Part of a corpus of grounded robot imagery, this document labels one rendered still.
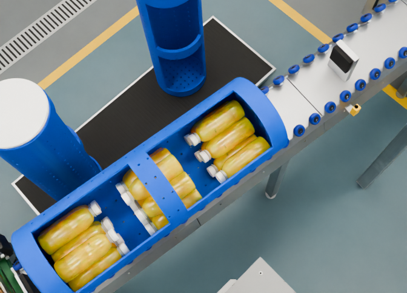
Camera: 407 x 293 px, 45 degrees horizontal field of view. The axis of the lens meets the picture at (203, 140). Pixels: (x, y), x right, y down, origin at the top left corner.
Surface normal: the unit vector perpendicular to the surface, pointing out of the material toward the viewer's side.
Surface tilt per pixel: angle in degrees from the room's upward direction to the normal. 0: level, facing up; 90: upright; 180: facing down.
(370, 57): 0
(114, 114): 0
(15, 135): 0
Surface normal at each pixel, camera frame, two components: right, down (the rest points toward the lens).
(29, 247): -0.17, -0.51
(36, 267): 0.07, -0.22
